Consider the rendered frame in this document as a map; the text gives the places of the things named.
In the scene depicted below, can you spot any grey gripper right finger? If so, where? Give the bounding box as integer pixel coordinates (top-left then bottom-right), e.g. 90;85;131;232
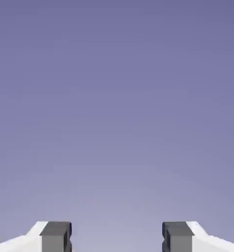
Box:
161;220;234;252

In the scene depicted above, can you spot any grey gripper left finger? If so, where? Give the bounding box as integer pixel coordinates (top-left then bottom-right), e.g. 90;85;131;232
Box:
0;220;73;252

